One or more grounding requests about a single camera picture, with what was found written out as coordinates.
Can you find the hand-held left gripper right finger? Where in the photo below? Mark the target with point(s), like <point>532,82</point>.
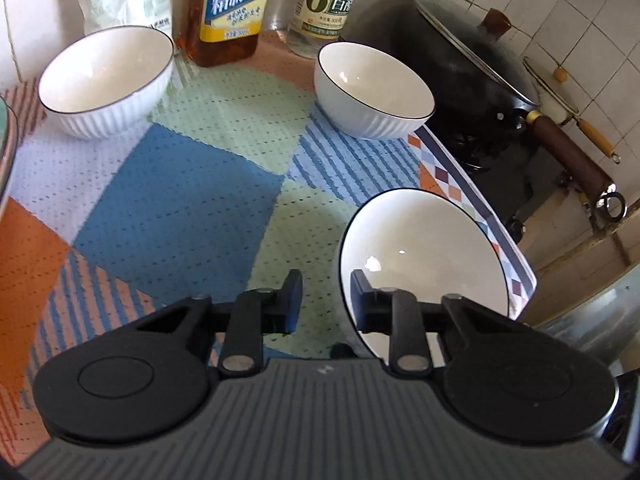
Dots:
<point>360,305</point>

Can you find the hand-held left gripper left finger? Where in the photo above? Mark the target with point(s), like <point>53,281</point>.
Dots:
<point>292,305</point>

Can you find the white ribbed bowl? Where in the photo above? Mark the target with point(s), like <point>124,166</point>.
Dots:
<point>425,240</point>
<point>375,82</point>
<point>107,80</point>

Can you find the teal fried egg plate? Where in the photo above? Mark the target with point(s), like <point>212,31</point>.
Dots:
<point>4,125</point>

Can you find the checkered patchwork table mat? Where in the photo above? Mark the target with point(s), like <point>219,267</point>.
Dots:
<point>175,195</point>

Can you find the black gas stove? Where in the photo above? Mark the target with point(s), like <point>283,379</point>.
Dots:
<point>482,152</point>

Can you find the black wok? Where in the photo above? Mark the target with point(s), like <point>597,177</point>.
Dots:
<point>465,85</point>

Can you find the glass wok lid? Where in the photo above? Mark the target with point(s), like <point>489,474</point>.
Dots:
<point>460,30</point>

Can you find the empty clear plastic bottle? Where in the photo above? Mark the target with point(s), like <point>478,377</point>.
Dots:
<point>276,12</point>

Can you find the white vinegar bottle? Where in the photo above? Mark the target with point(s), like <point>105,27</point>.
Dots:
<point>325,5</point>

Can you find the yellow label cooking wine bottle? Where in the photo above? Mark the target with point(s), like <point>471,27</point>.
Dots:
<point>235,5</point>

